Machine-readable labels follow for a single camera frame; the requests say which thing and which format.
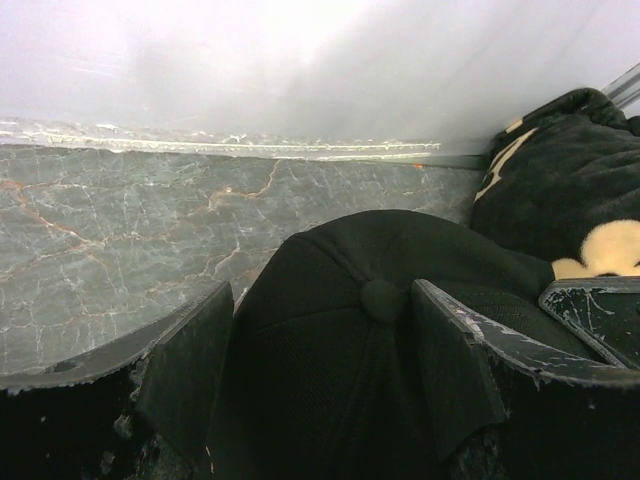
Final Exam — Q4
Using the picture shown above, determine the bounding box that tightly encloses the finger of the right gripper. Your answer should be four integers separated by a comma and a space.
538, 275, 639, 370

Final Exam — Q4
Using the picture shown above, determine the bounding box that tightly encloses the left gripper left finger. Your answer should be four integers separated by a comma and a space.
1, 284, 234, 479

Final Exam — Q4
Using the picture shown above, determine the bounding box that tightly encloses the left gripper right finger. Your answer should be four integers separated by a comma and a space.
413, 280, 639, 479

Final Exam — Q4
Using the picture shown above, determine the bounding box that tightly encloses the black baseball cap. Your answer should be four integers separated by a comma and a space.
208, 210, 594, 479

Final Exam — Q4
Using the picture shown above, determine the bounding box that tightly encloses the black floral plush blanket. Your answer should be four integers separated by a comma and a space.
470, 88, 639, 279

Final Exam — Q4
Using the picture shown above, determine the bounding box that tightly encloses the right corner aluminium post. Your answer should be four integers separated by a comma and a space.
603, 64, 640, 109

